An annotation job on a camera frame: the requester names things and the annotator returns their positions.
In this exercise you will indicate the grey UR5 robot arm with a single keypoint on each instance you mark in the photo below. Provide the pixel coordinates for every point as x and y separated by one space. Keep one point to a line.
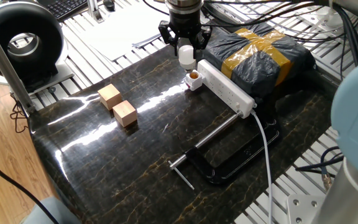
356 124

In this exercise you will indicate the black wrapped package yellow tape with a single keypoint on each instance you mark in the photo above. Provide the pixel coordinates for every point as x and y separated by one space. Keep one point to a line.
259 71

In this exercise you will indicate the silver robot mounting plate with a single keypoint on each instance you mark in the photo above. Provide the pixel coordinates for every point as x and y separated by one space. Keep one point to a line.
303 208

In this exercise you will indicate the aluminium frame post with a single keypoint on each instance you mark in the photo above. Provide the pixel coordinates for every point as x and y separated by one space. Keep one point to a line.
2 62

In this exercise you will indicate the white power strip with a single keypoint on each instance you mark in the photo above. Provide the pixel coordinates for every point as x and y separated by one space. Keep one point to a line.
225 87

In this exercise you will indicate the light blue seat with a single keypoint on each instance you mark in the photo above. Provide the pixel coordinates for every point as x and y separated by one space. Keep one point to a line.
51 211

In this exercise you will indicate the black C-clamp steel screw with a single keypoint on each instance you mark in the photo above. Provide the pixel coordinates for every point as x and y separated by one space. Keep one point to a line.
222 174

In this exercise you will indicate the white plug-in bulb holder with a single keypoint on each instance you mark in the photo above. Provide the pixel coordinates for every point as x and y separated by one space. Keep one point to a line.
194 82

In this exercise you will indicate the silver perforated plate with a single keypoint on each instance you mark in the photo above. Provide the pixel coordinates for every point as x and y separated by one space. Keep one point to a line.
325 17

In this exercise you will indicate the black computer mouse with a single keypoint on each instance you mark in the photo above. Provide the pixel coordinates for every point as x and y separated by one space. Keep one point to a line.
109 4

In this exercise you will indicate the silver stand post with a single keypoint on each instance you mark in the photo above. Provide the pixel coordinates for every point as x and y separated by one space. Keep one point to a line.
95 11

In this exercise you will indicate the white paper sheet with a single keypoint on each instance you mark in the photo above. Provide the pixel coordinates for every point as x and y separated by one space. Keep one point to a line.
120 34

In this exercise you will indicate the light wooden cube block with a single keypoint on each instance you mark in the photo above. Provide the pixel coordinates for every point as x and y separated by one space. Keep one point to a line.
124 113
110 96

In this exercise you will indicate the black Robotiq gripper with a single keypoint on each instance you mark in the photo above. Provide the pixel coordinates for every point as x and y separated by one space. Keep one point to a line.
185 25

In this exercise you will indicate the black keyboard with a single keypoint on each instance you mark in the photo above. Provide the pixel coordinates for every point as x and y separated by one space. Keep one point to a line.
67 6

